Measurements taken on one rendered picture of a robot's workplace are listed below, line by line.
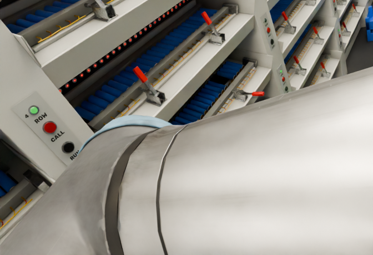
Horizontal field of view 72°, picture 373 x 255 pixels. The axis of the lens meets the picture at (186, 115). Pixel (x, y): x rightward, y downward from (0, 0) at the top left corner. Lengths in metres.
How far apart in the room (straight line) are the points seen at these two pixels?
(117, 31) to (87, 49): 0.07
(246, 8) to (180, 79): 0.36
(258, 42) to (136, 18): 0.48
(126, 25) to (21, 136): 0.26
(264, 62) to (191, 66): 0.35
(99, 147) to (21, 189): 0.36
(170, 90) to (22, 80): 0.30
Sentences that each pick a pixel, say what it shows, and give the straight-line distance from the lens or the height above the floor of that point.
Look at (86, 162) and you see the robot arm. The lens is 0.16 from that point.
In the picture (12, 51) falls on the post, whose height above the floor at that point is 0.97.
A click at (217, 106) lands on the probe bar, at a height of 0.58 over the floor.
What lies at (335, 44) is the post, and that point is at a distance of 1.66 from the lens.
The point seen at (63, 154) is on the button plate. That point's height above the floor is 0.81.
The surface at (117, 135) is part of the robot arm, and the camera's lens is 0.18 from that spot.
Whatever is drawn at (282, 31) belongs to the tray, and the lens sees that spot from 1.15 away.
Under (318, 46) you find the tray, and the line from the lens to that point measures 1.43.
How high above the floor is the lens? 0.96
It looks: 29 degrees down
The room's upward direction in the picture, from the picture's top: 29 degrees counter-clockwise
